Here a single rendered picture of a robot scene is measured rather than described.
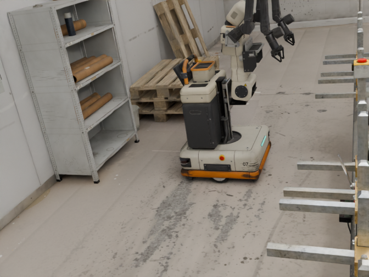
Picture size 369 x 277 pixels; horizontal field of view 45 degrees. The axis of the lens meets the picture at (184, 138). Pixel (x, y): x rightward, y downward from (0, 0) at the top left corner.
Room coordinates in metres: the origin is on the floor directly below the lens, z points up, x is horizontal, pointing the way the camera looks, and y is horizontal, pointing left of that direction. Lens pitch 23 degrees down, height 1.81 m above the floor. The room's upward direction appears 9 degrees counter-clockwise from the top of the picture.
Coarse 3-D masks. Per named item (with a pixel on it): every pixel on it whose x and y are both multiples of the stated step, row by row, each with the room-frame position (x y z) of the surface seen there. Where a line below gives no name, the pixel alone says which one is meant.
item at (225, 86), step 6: (222, 84) 3.40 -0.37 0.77; (228, 84) 3.41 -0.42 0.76; (228, 90) 3.39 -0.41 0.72; (252, 90) 3.31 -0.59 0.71; (228, 96) 3.38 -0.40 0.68; (228, 102) 3.37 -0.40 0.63; (234, 102) 3.38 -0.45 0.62; (240, 102) 3.35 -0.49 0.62; (246, 102) 3.34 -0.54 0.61; (228, 108) 3.37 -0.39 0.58
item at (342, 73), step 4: (324, 72) 3.15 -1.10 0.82; (328, 72) 3.13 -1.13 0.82; (332, 72) 3.12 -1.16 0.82; (336, 72) 3.10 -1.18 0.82; (340, 72) 3.09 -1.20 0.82; (344, 72) 3.08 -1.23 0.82; (348, 72) 3.07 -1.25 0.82; (352, 72) 3.06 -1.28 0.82; (324, 76) 3.13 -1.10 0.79; (328, 76) 3.12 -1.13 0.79
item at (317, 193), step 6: (288, 192) 1.53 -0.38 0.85; (294, 192) 1.52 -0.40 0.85; (300, 192) 1.52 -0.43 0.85; (306, 192) 1.51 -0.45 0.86; (312, 192) 1.50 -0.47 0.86; (318, 192) 1.49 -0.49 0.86; (324, 192) 1.48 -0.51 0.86; (330, 192) 1.47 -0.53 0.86; (336, 192) 1.46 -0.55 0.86; (342, 192) 1.46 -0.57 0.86; (348, 192) 1.45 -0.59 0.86; (354, 192) 1.44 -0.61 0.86; (330, 198) 1.47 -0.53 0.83; (336, 198) 1.46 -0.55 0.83; (342, 198) 1.45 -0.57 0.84; (348, 198) 1.44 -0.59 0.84
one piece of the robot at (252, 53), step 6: (246, 42) 3.29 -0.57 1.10; (252, 42) 3.46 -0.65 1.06; (246, 48) 3.27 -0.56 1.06; (252, 48) 3.33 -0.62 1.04; (258, 48) 3.30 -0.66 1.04; (246, 54) 3.25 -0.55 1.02; (252, 54) 3.22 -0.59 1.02; (258, 54) 3.47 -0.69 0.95; (240, 60) 3.28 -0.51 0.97; (246, 60) 3.25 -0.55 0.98; (252, 60) 3.23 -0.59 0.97; (258, 60) 3.47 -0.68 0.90; (246, 66) 3.25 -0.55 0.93; (252, 66) 3.23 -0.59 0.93
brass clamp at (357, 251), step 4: (356, 236) 1.06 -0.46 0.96; (356, 240) 1.03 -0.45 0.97; (356, 244) 1.01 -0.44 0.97; (356, 248) 1.00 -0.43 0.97; (360, 248) 0.99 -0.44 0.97; (364, 248) 0.99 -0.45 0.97; (368, 248) 0.99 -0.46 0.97; (356, 252) 0.98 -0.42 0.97; (360, 252) 0.98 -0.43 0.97; (364, 252) 0.98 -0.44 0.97; (368, 252) 0.97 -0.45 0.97; (356, 256) 0.96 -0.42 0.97; (360, 256) 0.96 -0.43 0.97; (368, 256) 0.96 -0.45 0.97; (356, 260) 0.95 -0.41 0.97; (356, 264) 0.94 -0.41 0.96; (356, 268) 0.94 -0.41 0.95; (356, 272) 0.94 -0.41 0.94
